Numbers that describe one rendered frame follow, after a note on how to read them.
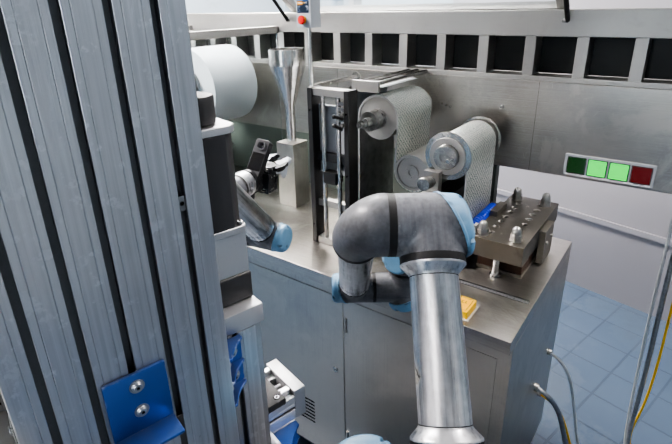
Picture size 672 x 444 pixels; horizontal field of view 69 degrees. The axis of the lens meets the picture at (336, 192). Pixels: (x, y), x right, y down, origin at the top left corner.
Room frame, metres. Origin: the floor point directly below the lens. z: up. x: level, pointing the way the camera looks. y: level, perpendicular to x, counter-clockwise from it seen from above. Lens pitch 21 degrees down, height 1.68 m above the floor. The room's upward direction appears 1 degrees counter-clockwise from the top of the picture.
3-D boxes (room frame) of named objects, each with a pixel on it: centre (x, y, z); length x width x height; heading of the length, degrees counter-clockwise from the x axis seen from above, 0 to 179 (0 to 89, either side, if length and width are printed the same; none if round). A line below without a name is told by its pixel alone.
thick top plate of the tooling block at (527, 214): (1.42, -0.58, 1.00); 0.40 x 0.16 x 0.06; 143
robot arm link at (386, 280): (1.06, -0.15, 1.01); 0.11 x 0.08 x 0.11; 89
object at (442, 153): (1.39, -0.33, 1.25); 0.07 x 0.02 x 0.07; 53
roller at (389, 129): (1.66, -0.22, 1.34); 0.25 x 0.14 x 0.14; 143
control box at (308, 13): (1.75, 0.09, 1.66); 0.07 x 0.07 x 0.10; 48
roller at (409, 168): (1.57, -0.32, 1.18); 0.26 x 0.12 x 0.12; 143
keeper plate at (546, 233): (1.38, -0.66, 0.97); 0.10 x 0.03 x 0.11; 143
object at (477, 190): (1.46, -0.46, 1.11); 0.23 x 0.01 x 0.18; 143
